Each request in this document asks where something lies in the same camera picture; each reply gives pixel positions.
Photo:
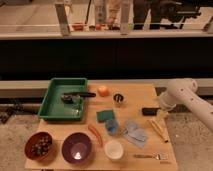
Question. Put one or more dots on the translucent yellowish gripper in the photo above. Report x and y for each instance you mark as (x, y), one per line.
(161, 114)

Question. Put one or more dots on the yellow handled tool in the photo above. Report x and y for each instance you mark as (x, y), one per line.
(158, 129)

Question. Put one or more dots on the metal fork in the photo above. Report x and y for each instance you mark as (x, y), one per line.
(156, 156)

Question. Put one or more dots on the green sponge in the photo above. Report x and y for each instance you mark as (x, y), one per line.
(105, 115)

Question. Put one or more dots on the brown bowl with contents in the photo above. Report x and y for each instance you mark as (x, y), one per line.
(39, 146)

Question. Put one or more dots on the orange fruit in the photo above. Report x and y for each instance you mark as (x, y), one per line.
(103, 91)

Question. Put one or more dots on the white plastic cup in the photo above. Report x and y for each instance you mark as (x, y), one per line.
(114, 150)

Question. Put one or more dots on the wooden board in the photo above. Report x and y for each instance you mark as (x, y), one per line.
(136, 96)

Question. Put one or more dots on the small metal cup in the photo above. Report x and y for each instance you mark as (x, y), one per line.
(118, 99)

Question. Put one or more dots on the green plastic tray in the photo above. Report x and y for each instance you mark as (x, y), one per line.
(58, 105)

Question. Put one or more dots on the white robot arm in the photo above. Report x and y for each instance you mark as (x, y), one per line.
(183, 91)

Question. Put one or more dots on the black eraser block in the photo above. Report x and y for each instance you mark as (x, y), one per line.
(149, 111)

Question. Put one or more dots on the purple bowl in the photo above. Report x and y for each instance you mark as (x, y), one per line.
(77, 148)

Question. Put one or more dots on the black handled tool in tray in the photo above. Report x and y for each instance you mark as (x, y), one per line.
(74, 97)

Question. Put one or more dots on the light blue folded cloth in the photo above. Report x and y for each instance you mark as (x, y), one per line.
(134, 134)

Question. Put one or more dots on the blue crumpled cloth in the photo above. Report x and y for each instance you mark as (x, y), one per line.
(112, 127)

